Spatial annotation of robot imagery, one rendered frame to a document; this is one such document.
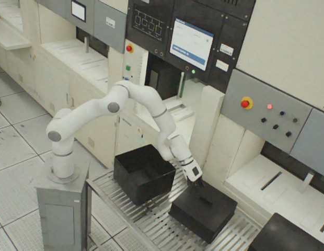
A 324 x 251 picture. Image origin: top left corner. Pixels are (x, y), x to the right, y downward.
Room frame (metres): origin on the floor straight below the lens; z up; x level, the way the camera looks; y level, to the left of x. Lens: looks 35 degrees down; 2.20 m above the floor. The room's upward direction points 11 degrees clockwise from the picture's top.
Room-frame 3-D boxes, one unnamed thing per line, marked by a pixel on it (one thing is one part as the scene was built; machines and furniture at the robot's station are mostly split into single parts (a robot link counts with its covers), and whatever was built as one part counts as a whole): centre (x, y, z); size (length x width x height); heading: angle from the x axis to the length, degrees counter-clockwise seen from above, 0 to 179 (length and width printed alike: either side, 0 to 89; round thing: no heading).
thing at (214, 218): (1.24, -0.31, 0.83); 0.29 x 0.29 x 0.13; 58
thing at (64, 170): (1.35, 0.56, 0.85); 0.19 x 0.19 x 0.18
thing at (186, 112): (2.12, -0.07, 0.89); 0.22 x 0.21 x 0.04; 141
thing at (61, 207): (1.35, 0.56, 0.38); 0.28 x 0.28 x 0.76; 6
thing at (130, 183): (1.39, 0.07, 0.85); 0.28 x 0.28 x 0.17; 43
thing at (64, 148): (1.39, 0.56, 1.07); 0.19 x 0.12 x 0.24; 1
